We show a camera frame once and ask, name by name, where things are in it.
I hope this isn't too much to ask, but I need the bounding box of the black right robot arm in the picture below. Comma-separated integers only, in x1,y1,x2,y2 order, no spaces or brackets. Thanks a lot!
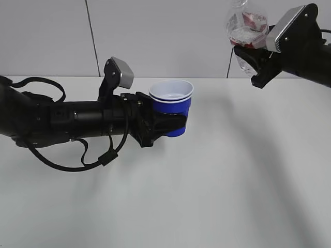
234,23,330,89

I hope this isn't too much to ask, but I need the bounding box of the clear Wahaha water bottle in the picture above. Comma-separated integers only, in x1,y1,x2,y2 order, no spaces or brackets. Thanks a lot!
223,0,271,76

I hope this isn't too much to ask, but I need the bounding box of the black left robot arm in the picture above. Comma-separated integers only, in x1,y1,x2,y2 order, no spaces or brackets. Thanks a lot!
1,76,187,148

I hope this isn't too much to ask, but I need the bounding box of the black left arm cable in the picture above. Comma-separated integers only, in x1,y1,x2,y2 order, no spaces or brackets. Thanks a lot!
11,77,130,173

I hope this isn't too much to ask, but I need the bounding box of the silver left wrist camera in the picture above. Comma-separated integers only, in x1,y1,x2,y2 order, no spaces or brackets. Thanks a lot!
98,56,134,104

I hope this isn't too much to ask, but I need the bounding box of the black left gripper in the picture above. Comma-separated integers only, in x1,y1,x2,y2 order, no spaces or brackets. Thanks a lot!
121,91,187,148

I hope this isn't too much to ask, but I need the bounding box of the white-rimmed paper cup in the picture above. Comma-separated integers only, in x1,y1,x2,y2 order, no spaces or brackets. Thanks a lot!
148,79,194,103

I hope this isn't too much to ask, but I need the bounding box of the blue paper cup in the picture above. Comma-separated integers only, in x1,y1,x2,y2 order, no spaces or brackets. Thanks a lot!
150,94,194,138

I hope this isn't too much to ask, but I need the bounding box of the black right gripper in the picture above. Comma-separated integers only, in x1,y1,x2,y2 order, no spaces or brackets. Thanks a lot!
233,25,292,89

